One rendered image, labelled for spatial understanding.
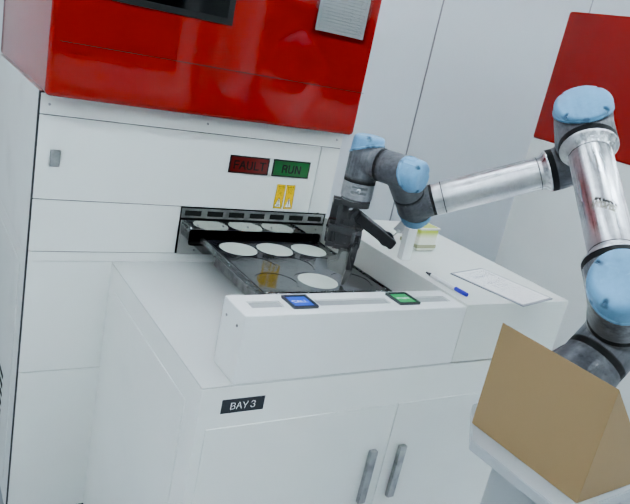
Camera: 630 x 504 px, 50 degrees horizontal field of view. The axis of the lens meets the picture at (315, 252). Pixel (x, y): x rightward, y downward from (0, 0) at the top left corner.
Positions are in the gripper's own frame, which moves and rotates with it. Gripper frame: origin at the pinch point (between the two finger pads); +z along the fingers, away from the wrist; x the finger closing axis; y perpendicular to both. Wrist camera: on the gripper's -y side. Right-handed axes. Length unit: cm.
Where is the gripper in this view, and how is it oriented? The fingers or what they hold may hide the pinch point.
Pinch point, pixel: (345, 279)
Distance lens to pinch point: 164.7
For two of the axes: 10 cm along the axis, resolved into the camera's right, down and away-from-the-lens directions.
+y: -9.8, -1.9, -0.6
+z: -2.0, 9.4, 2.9
